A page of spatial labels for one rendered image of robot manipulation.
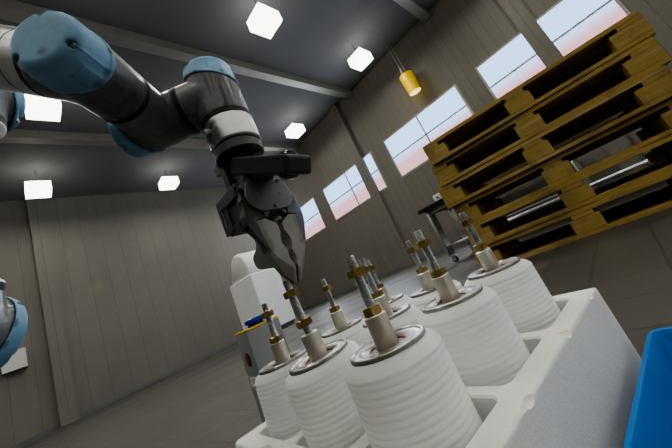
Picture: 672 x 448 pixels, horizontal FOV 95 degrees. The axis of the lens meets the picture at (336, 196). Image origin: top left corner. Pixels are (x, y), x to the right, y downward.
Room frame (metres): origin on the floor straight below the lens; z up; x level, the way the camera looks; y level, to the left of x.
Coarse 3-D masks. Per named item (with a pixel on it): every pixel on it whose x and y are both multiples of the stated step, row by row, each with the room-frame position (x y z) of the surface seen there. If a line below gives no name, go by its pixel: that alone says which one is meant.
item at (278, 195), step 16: (224, 144) 0.38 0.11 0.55; (240, 144) 0.38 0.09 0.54; (256, 144) 0.40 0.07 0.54; (224, 160) 0.40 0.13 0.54; (224, 176) 0.42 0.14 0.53; (240, 176) 0.39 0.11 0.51; (256, 176) 0.38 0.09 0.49; (272, 176) 0.40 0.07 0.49; (240, 192) 0.37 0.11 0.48; (256, 192) 0.38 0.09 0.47; (272, 192) 0.40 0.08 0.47; (288, 192) 0.42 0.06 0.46; (224, 208) 0.40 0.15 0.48; (256, 208) 0.37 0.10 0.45; (272, 208) 0.39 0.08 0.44; (224, 224) 0.41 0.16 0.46; (240, 224) 0.39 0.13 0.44
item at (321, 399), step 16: (352, 352) 0.38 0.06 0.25; (320, 368) 0.36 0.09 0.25; (336, 368) 0.36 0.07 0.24; (288, 384) 0.37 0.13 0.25; (304, 384) 0.35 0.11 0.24; (320, 384) 0.35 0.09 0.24; (336, 384) 0.35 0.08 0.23; (304, 400) 0.36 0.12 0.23; (320, 400) 0.35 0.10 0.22; (336, 400) 0.35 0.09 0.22; (352, 400) 0.36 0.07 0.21; (304, 416) 0.36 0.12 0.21; (320, 416) 0.35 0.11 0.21; (336, 416) 0.35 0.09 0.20; (352, 416) 0.36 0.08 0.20; (304, 432) 0.37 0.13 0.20; (320, 432) 0.36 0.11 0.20; (336, 432) 0.35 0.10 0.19; (352, 432) 0.35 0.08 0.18
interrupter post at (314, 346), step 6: (312, 330) 0.40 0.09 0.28; (306, 336) 0.38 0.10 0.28; (312, 336) 0.39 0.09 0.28; (318, 336) 0.39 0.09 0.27; (306, 342) 0.39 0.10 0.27; (312, 342) 0.39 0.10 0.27; (318, 342) 0.39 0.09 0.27; (306, 348) 0.39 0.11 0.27; (312, 348) 0.39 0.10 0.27; (318, 348) 0.39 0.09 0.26; (324, 348) 0.39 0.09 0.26; (312, 354) 0.39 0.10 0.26; (318, 354) 0.39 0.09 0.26; (324, 354) 0.39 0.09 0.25; (312, 360) 0.39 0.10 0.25
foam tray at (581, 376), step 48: (528, 336) 0.41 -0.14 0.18; (576, 336) 0.38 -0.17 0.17; (624, 336) 0.46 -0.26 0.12; (528, 384) 0.31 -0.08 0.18; (576, 384) 0.34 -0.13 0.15; (624, 384) 0.41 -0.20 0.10; (480, 432) 0.28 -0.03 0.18; (528, 432) 0.28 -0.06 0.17; (576, 432) 0.32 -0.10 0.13; (624, 432) 0.37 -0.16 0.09
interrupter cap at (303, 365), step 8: (328, 344) 0.43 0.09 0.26; (336, 344) 0.40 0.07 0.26; (344, 344) 0.38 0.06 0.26; (328, 352) 0.40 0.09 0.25; (336, 352) 0.37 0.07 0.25; (304, 360) 0.41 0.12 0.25; (320, 360) 0.36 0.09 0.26; (328, 360) 0.36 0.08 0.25; (296, 368) 0.39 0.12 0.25; (304, 368) 0.36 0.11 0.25; (312, 368) 0.36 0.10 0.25
